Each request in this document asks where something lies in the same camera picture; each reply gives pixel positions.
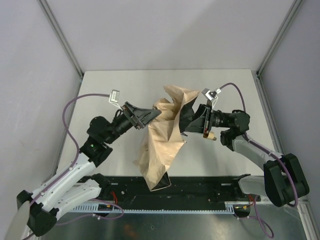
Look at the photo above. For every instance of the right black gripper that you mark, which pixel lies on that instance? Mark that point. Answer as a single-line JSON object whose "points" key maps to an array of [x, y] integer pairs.
{"points": [[206, 120]]}

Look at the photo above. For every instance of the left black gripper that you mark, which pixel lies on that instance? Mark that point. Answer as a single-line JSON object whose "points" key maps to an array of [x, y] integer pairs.
{"points": [[132, 115]]}

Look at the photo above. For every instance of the beige folding umbrella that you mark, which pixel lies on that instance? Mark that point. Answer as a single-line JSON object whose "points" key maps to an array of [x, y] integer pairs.
{"points": [[163, 139]]}

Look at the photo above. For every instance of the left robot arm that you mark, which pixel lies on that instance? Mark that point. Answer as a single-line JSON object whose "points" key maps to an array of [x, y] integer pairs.
{"points": [[48, 203]]}

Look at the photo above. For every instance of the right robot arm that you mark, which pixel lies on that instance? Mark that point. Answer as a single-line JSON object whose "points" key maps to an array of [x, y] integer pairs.
{"points": [[283, 180]]}

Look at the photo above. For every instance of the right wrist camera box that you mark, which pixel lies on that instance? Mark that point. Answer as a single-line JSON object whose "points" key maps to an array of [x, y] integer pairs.
{"points": [[211, 97]]}

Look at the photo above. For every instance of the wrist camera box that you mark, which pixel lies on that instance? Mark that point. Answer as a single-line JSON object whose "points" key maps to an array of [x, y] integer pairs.
{"points": [[114, 97], [211, 97]]}

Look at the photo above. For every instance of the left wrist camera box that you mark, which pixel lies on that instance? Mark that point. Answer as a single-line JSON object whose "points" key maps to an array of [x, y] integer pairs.
{"points": [[114, 97]]}

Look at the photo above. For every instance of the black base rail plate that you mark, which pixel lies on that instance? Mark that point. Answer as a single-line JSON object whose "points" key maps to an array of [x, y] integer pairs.
{"points": [[186, 193]]}

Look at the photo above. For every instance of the left aluminium frame post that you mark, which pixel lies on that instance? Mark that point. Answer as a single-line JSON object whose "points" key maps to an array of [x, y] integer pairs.
{"points": [[54, 24]]}

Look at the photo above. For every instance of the aluminium frame post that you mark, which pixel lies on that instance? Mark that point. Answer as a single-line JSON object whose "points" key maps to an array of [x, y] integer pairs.
{"points": [[54, 24], [280, 34]]}

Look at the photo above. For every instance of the right aluminium frame post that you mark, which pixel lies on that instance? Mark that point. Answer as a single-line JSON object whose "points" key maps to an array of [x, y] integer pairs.
{"points": [[280, 34]]}

